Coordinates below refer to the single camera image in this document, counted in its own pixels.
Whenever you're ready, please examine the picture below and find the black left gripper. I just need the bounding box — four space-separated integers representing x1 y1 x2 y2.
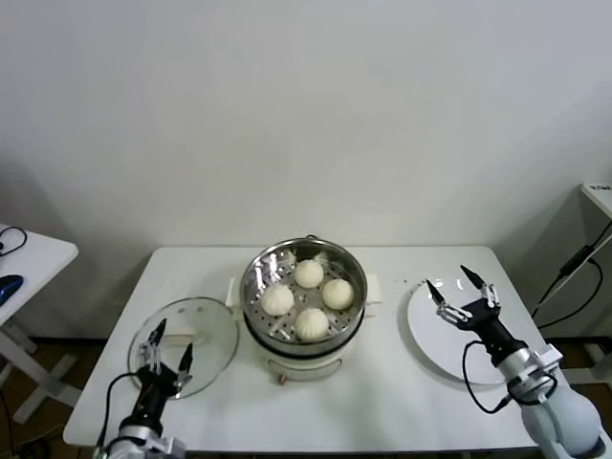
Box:
131 317 194 425

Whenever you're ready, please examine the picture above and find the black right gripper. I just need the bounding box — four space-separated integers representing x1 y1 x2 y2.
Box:
426 264 525 358

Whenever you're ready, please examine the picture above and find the white steamed baozi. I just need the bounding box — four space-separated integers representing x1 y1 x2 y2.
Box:
321 278 355 310
261 284 295 317
294 308 330 341
294 259 325 289

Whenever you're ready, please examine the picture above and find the stainless steel steamer basket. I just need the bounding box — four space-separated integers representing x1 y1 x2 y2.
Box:
225 237 384 346

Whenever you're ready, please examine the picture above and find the glass pot lid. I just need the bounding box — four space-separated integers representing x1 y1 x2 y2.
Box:
127 295 240 401

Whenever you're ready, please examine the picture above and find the white oval plate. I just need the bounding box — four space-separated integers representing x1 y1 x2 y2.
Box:
406 276 508 386

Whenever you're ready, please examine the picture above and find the white electric pot base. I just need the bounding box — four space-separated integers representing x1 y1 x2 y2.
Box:
224 276 383 386

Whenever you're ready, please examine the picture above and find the white side table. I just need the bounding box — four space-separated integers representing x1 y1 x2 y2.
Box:
0 222 83 425

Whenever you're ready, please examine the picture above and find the white shelf with label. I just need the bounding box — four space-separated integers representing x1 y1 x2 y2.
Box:
580 180 612 216

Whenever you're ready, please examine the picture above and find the blue computer mouse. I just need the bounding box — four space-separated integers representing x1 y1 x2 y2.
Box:
0 273 24 302

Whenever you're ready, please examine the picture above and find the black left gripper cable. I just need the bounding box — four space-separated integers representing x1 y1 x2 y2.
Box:
98 372 141 448

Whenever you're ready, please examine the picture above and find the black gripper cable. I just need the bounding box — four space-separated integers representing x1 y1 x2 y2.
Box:
462 339 515 415
98 372 141 448

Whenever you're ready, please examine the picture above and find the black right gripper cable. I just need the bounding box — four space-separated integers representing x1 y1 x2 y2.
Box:
462 339 515 415

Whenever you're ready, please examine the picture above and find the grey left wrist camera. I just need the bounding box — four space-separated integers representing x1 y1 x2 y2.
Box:
142 435 186 459

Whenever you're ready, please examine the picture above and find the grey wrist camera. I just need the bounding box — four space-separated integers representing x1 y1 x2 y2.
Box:
523 344 565 380
142 435 186 459

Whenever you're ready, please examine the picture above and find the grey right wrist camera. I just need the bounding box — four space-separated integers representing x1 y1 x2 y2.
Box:
523 344 565 380

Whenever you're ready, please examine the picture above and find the black cable on side table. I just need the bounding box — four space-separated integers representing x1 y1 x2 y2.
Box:
0 225 29 257

